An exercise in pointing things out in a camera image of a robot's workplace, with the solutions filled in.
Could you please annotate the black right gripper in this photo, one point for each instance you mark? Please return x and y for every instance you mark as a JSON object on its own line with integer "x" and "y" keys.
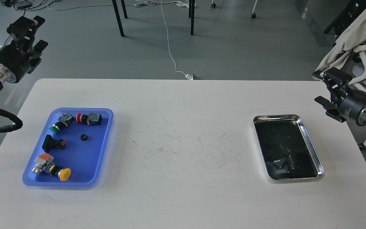
{"x": 352, "y": 108}

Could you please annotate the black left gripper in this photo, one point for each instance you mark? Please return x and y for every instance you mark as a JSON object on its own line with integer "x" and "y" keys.
{"x": 21, "y": 58}

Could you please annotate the small black gear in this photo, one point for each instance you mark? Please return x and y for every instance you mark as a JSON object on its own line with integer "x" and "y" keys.
{"x": 83, "y": 137}

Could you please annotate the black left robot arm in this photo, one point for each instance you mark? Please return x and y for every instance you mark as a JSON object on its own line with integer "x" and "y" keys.
{"x": 17, "y": 123}

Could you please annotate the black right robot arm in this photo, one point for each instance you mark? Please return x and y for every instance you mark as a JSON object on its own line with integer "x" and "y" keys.
{"x": 345, "y": 103}

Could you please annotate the white chair with beige cloth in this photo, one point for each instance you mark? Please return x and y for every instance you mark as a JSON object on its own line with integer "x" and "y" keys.
{"x": 352, "y": 40}

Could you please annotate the silver metal tray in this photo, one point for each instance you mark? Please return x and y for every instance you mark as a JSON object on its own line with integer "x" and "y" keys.
{"x": 286, "y": 147}

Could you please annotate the black table leg left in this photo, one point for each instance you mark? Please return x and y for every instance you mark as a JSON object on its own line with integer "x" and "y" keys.
{"x": 118, "y": 18}

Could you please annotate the black table leg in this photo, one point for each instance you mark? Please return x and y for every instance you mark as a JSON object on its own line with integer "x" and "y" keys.
{"x": 191, "y": 15}
{"x": 118, "y": 18}

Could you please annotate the black square push button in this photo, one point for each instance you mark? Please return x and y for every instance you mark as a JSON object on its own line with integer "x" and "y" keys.
{"x": 50, "y": 143}

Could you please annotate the blue plastic tray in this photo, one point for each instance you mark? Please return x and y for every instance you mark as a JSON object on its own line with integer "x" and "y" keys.
{"x": 84, "y": 158}

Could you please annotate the white power adapter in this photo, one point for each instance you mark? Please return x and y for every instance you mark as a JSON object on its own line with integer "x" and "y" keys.
{"x": 191, "y": 77}

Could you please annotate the black table leg right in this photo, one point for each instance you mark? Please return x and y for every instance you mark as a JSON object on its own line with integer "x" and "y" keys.
{"x": 191, "y": 15}

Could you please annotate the green push button switch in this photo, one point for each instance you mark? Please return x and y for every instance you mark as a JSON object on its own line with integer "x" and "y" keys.
{"x": 64, "y": 121}

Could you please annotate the red push button switch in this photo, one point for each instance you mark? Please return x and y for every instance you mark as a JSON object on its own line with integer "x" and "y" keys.
{"x": 92, "y": 119}

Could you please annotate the yellow push button switch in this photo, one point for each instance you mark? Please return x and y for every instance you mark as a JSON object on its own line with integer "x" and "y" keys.
{"x": 46, "y": 163}

